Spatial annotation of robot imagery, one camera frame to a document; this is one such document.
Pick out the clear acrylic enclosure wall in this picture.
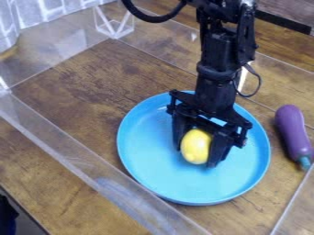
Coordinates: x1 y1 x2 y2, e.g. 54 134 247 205
0 10 314 235

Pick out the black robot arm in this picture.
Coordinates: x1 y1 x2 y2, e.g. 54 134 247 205
167 0 258 168

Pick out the purple toy eggplant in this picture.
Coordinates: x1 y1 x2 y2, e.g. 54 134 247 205
275 105 314 171

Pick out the clear acrylic corner bracket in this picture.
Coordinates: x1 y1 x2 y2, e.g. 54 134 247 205
93 0 135 39

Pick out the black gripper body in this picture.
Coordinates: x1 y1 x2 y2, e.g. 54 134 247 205
167 63 252 148

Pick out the blue round tray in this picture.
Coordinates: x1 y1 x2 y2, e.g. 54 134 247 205
116 93 271 206

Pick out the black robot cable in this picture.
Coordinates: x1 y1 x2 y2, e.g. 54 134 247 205
120 0 188 24

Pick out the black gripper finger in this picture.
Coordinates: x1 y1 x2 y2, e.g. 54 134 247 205
172 106 197 150
205 124 236 168

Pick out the yellow lemon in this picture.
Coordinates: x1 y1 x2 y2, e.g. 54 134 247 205
180 129 212 164

